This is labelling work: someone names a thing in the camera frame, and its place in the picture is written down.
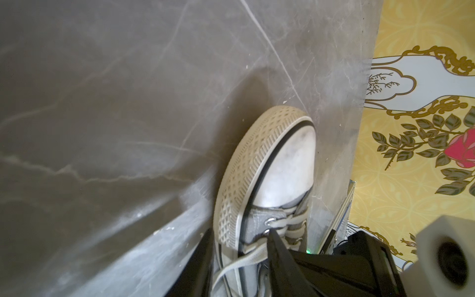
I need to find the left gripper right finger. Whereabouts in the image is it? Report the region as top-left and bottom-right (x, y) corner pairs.
(267, 229), (317, 297)

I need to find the white shoelace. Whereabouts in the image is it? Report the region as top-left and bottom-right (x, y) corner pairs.
(212, 207), (308, 297)

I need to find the grey canvas sneaker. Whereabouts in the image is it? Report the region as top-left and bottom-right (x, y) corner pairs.
(211, 105), (317, 297)

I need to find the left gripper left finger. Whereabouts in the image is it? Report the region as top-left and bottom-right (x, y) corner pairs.
(165, 228), (214, 297)

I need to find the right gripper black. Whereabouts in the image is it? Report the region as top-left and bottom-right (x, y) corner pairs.
(291, 231), (406, 297)

